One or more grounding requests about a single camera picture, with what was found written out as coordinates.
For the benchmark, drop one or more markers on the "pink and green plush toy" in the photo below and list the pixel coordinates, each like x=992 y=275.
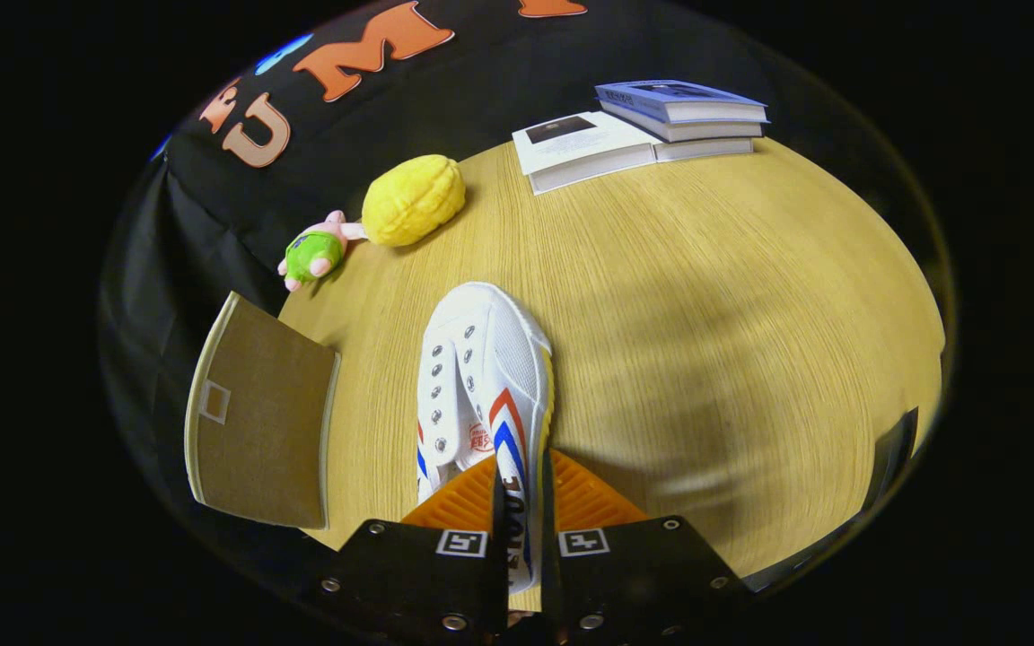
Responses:
x=311 y=256

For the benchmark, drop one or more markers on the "black backdrop cloth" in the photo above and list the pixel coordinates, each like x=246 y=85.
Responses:
x=481 y=81

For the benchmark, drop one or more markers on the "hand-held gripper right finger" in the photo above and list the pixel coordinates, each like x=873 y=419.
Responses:
x=551 y=574

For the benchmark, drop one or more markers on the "beige fabric storage box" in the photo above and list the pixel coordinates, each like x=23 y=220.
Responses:
x=257 y=422

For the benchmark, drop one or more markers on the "white canvas shoe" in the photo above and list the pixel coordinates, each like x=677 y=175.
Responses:
x=490 y=359

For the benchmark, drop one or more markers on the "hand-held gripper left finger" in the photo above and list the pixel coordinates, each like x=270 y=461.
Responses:
x=497 y=574

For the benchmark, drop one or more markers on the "yellow plush toy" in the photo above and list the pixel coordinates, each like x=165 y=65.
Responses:
x=414 y=199

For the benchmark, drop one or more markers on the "white book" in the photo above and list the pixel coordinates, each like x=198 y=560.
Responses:
x=571 y=144

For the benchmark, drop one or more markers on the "blue paperback book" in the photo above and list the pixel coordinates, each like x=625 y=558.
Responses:
x=661 y=92
x=705 y=130

